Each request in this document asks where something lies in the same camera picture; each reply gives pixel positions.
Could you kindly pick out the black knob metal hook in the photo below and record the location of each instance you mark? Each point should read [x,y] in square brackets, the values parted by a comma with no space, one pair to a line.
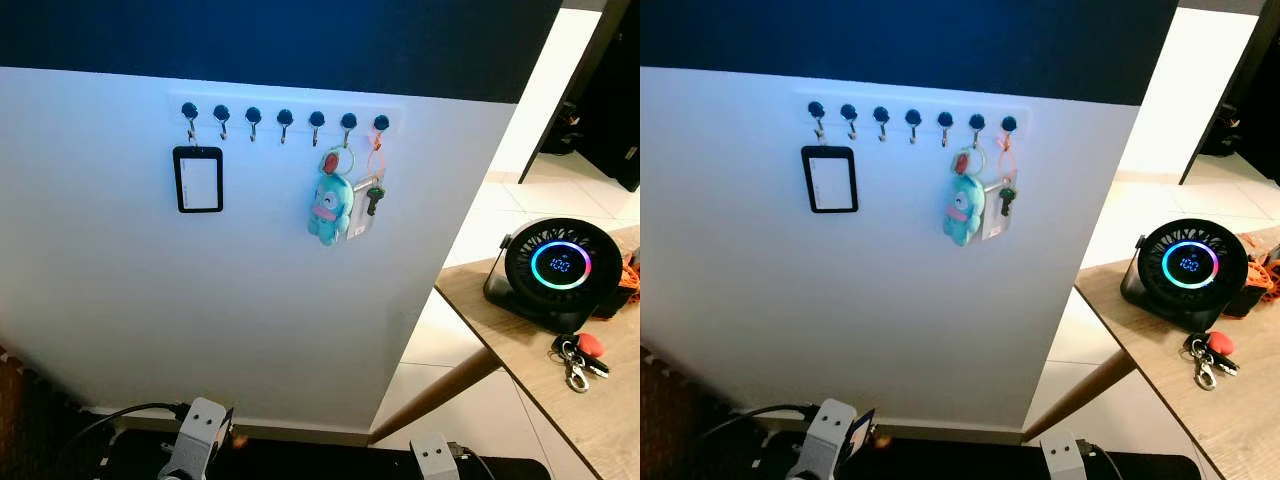
[189,109]
[317,118]
[253,114]
[945,118]
[381,122]
[348,120]
[221,112]
[913,116]
[848,111]
[977,121]
[816,109]
[285,116]
[1009,123]
[881,113]

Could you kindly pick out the orange and black power tool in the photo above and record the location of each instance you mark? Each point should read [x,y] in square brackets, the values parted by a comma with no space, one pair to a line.
[1262,280]
[630,275]

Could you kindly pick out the key bunch with red fob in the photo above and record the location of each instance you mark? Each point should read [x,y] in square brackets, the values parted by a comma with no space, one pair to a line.
[1218,343]
[590,345]

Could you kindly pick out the brown foam floor mat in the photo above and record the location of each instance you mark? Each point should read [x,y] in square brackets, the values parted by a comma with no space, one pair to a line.
[665,420]
[30,420]

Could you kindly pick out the wooden table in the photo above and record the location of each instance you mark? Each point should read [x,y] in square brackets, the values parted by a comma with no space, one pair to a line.
[1230,430]
[600,420]

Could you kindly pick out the black framed card holder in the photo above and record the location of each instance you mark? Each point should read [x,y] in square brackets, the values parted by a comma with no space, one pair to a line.
[200,182]
[830,182]

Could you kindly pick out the black floor mat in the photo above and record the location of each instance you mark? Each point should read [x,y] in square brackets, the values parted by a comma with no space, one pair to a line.
[950,465]
[320,465]

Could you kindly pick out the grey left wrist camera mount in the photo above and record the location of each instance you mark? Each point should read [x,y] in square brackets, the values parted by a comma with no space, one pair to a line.
[200,425]
[830,425]

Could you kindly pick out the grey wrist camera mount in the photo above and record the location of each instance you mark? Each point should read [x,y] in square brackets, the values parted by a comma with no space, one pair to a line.
[200,425]
[830,425]
[435,460]
[1065,460]

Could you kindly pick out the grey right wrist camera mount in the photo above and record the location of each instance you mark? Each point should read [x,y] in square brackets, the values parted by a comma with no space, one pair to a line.
[435,460]
[1065,460]

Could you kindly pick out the white wall hook rack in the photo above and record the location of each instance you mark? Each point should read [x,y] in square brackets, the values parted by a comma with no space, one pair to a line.
[300,105]
[930,104]

